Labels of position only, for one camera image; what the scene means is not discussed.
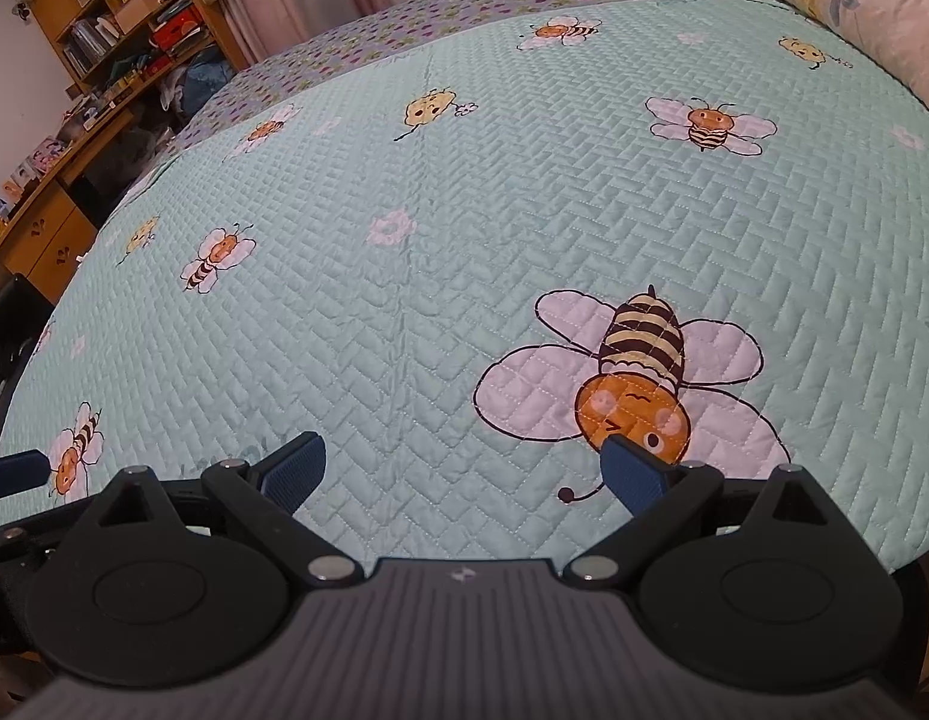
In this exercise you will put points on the black chair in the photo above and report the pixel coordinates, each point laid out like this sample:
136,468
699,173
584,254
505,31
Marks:
14,345

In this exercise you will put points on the teal bee-print quilted blanket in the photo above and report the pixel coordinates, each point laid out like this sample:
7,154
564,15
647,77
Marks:
472,240

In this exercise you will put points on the blue cloth bundle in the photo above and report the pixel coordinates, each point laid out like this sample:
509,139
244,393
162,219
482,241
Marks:
206,79

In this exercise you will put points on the wooden bookshelf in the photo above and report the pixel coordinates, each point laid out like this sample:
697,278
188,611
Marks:
119,15

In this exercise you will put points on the wooden desk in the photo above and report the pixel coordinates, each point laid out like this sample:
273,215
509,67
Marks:
52,210

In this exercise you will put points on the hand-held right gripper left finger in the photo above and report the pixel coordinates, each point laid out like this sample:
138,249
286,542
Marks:
296,469

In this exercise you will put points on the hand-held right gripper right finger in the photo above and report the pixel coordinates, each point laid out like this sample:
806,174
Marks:
633,476

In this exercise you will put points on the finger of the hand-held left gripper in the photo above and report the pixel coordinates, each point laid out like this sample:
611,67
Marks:
18,474
7,600

